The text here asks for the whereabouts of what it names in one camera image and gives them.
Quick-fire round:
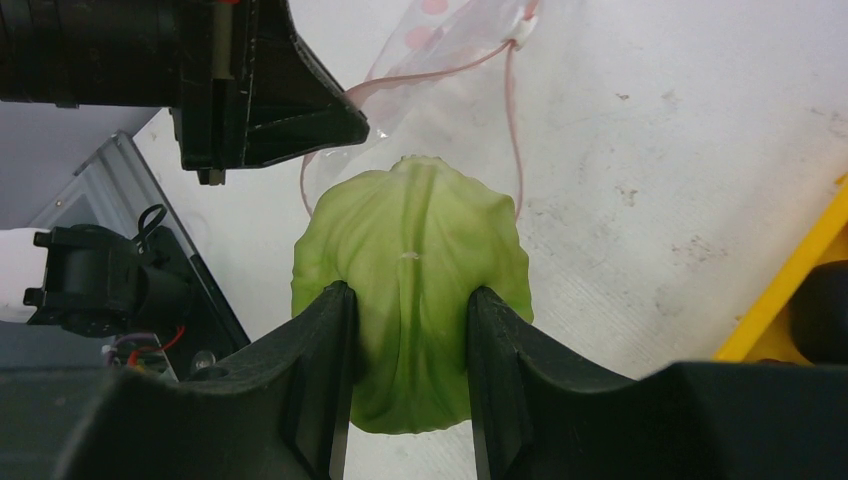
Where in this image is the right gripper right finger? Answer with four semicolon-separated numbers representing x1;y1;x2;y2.
467;288;847;479

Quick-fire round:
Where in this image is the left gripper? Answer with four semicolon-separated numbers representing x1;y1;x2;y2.
1;1;252;171

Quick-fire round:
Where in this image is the purple toy eggplant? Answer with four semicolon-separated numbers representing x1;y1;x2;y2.
788;260;847;365

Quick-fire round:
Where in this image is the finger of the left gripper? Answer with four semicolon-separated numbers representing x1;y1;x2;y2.
245;1;370;168

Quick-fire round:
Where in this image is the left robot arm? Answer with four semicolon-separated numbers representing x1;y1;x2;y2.
1;1;369;338

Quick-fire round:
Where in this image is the yellow plastic tray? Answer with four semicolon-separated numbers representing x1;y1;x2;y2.
712;175;847;365

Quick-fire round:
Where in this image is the aluminium frame rail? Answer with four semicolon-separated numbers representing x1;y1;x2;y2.
29;131;197;256

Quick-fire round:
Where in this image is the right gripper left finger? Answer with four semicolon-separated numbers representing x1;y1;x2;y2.
53;282;358;479

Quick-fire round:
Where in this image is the clear zip top bag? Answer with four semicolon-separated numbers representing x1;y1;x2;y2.
299;1;541;212

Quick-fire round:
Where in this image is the green toy cabbage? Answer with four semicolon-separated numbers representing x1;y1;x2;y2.
291;156;534;435

